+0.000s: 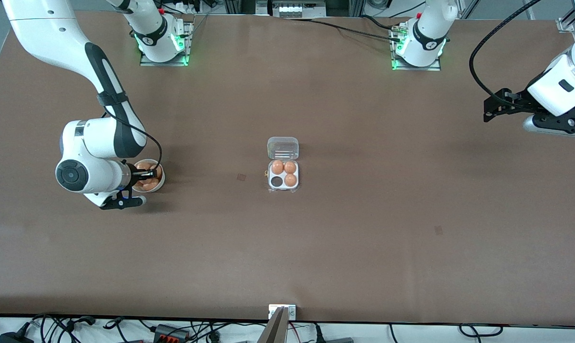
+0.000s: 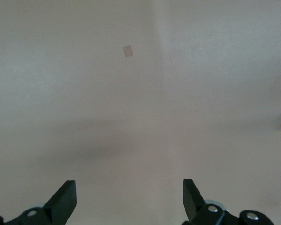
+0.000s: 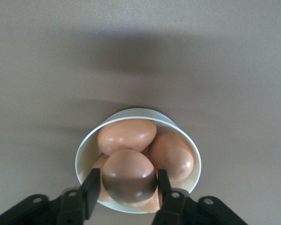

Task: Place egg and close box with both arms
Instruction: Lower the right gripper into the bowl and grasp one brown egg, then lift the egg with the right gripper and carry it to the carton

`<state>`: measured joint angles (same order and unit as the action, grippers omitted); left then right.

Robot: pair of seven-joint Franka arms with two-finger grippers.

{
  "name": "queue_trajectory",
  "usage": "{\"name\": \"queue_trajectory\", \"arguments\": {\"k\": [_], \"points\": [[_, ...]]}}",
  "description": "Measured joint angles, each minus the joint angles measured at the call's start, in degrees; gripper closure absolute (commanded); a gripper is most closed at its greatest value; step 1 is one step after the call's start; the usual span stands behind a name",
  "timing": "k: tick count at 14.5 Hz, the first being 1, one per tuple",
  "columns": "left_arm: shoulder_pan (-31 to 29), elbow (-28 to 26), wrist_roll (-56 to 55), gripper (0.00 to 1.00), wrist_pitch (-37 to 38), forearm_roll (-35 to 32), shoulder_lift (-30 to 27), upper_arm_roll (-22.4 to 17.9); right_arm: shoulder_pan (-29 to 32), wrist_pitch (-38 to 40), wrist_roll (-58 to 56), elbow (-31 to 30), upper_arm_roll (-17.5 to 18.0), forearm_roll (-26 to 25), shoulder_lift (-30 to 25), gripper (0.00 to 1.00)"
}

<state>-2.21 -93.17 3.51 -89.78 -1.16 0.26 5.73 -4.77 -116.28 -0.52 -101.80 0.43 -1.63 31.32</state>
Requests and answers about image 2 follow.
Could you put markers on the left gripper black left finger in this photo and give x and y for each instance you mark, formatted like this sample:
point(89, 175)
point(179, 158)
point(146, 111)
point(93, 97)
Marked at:
point(58, 206)

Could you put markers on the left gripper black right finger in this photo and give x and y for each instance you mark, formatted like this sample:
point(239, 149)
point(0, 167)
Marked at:
point(194, 206)

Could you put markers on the brown tape patch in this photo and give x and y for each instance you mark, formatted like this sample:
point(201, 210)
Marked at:
point(128, 51)

